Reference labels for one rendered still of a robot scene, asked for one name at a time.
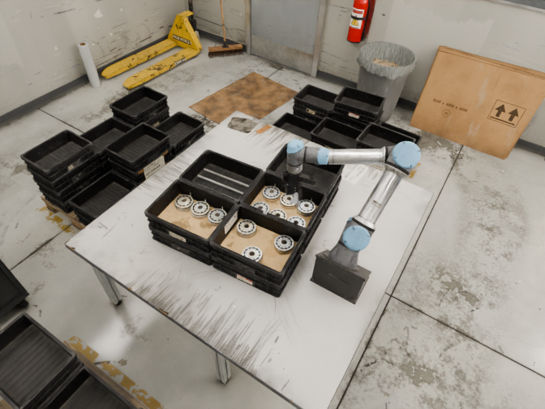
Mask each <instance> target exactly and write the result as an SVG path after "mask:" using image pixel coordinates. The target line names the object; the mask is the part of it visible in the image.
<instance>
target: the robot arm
mask: <svg viewBox="0 0 545 409"><path fill-rule="evenodd" d="M420 157H421V152H420V149H419V147H418V146H417V145H416V144H415V143H413V142H409V141H402V142H400V143H399V144H397V145H394V146H390V147H383V148H381V149H325V148H318V147H311V146H305V145H304V144H303V142H302V141H301V140H291V141H289V143H288V145H287V165H286V170H283V179H282V187H284V188H285V195H286V196H292V197H293V198H292V199H291V200H290V203H291V204H297V207H298V206H299V205H300V203H301V200H302V197H303V192H302V183H301V182H304V183H309V184H311V185H315V183H316V180H315V178H314V177H312V176H310V175H307V174H302V169H303V162H309V163H314V164H316V165H382V166H385V170H384V173H383V174H382V175H381V177H380V179H379V181H378V183H377V184H376V186H375V187H374V189H373V191H372V192H371V194H370V195H369V197H368V199H367V201H366V203H365V204H364V206H363V208H362V209H361V211H360V213H359V214H358V215H356V216H353V217H349V219H348V220H347V222H346V224H345V227H344V230H343V231H342V233H341V236H340V238H339V240H338V242H337V244H336V245H335V246H334V247H333V249H332V250H331V251H330V252H329V253H328V256H329V257H330V258H331V259H332V260H334V261H336V262H337V263H339V264H341V265H344V266H346V267H349V268H351V269H356V267H357V264H358V254H359V252H360V251H361V250H363V249H364V248H366V247H367V246H368V244H369V243H370V239H371V237H372V235H373V234H374V232H375V230H376V228H375V223H376V222H377V220H378V218H379V217H380V215H381V214H382V212H383V211H384V208H385V207H386V205H387V203H388V202H389V200H390V199H391V197H392V195H393V193H394V192H395V191H396V189H397V187H398V185H399V183H400V182H401V181H402V179H403V178H405V177H408V176H409V174H410V172H411V171H412V169H413V168H414V166H416V165H417V164H418V162H419V160H420ZM283 182H284V184H285V185H283Z"/></svg>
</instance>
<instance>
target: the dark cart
mask: <svg viewBox="0 0 545 409"><path fill-rule="evenodd" d="M29 295H30V294H29V293H28V292H27V290H26V289H25V288H24V287H23V286H22V284H21V283H20V282H19V281H18V279H17V278H16V277H15V276H14V274H13V273H12V272H11V271H10V270H9V269H8V268H7V267H6V265H5V264H4V263H3V262H2V261H1V259H0V318H1V317H3V316H4V315H5V314H6V313H8V312H9V311H10V310H11V309H12V308H13V307H15V306H16V305H17V304H18V305H20V306H21V307H23V308H26V307H27V306H28V305H29V303H28V302H27V301H26V299H25V298H26V297H27V296H29Z"/></svg>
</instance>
